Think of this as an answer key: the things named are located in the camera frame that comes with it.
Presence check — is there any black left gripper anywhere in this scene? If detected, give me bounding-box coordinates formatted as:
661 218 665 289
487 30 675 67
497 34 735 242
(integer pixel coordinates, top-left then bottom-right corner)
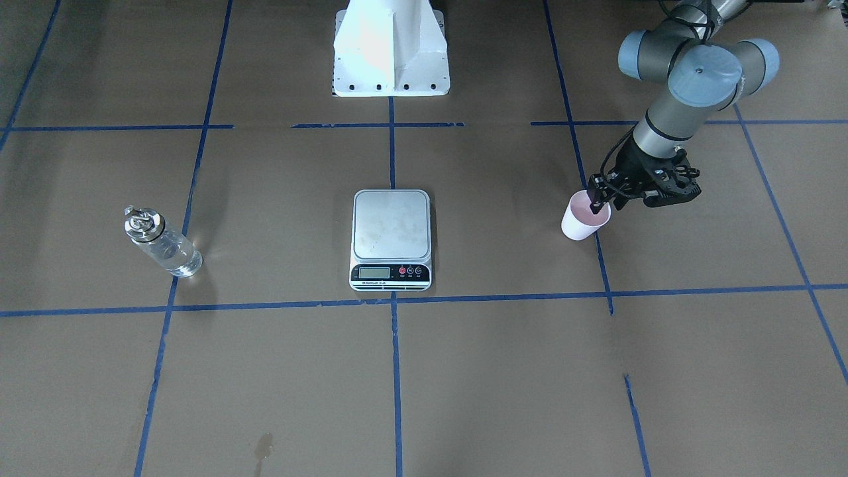
588 140 702 215

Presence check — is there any clear glass sauce bottle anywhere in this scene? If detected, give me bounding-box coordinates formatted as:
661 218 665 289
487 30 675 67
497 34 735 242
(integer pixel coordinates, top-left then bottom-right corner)
124 205 203 278

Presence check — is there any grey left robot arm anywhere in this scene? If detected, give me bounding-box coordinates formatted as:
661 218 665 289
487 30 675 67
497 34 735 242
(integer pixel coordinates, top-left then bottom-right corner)
586 1 780 214

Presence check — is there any digital kitchen scale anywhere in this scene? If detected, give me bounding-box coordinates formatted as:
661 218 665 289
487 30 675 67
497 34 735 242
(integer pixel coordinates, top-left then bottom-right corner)
348 188 433 292

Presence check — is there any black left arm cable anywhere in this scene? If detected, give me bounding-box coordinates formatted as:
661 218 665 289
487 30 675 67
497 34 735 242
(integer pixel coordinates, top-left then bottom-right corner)
600 0 719 183

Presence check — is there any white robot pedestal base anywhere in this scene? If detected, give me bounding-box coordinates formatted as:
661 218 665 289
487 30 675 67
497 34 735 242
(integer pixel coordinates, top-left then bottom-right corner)
331 1 451 97

